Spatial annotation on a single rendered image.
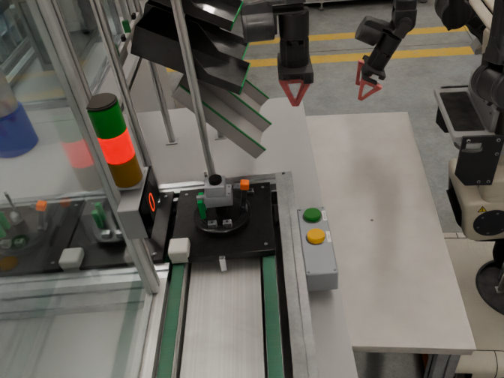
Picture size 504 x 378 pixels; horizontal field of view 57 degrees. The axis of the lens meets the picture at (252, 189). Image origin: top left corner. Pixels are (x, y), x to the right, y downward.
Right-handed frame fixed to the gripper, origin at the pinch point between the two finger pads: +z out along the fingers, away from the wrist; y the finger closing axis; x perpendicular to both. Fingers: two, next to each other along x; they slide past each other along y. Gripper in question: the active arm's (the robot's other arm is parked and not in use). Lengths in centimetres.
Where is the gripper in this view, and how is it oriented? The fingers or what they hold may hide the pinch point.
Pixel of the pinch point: (295, 102)
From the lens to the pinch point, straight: 101.8
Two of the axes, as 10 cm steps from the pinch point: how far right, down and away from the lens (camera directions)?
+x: 10.0, -0.6, -0.5
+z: 0.8, 7.7, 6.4
